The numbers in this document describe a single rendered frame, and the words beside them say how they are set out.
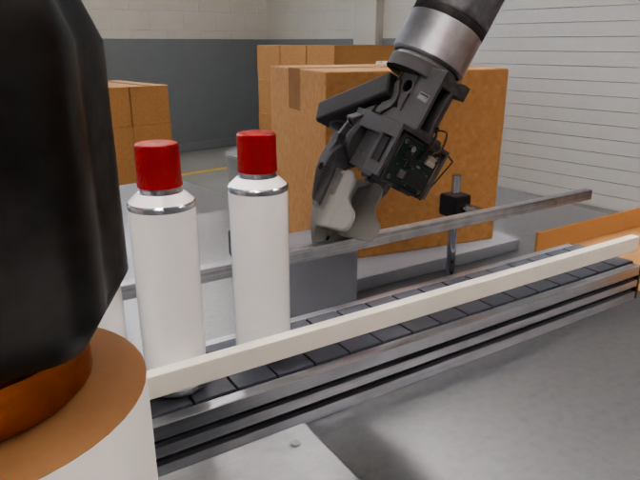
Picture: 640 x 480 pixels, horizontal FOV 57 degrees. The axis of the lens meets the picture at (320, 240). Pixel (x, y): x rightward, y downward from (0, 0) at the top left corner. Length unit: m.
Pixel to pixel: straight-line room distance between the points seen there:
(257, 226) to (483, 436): 0.27
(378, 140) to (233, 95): 6.55
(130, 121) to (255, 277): 3.56
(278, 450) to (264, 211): 0.19
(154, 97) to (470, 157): 3.33
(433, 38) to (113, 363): 0.46
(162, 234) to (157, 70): 6.17
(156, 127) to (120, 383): 3.96
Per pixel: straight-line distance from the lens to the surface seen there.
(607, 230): 1.15
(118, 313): 0.47
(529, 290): 0.73
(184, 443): 0.50
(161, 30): 6.63
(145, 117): 4.08
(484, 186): 0.96
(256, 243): 0.50
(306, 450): 0.44
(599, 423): 0.61
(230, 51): 7.04
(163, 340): 0.48
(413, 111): 0.56
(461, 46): 0.58
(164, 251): 0.45
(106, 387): 0.17
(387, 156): 0.53
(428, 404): 0.59
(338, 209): 0.58
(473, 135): 0.93
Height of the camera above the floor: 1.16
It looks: 19 degrees down
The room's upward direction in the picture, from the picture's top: straight up
